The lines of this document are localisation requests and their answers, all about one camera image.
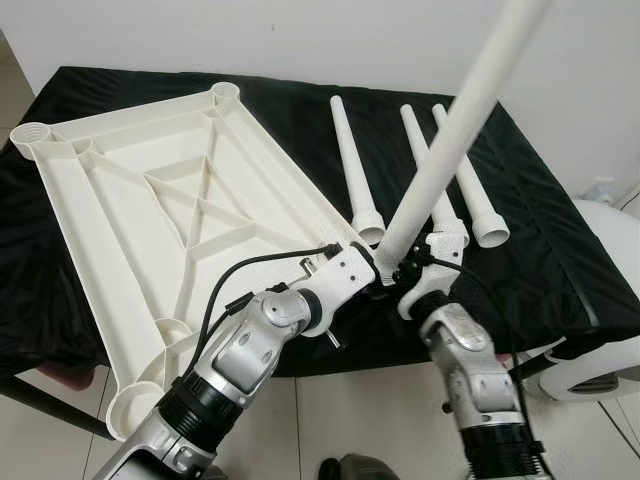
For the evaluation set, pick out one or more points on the white plastic table leg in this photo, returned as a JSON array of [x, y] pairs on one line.
[[450, 140], [415, 140], [350, 160], [475, 195]]

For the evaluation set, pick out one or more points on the white plastic children table top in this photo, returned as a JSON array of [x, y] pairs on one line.
[[120, 220]]

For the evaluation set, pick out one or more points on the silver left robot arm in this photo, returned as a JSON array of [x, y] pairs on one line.
[[240, 350]]

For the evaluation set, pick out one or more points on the black cloth table cover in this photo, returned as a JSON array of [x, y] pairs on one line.
[[560, 260]]

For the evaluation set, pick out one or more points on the black metal table leg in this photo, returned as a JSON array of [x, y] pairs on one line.
[[535, 362], [50, 400]]

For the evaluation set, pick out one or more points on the grey robot right foot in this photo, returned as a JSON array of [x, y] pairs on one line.
[[360, 470]]

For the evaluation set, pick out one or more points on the white round appliance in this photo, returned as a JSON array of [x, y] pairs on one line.
[[600, 385]]

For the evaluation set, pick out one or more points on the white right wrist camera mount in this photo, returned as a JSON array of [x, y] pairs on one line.
[[450, 240]]

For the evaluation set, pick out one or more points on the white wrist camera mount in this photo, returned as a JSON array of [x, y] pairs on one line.
[[450, 240], [345, 272]]

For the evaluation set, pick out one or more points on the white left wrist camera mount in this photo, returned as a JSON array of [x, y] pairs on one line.
[[345, 272]]

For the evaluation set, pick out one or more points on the white wall socket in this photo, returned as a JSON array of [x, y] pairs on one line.
[[600, 190]]

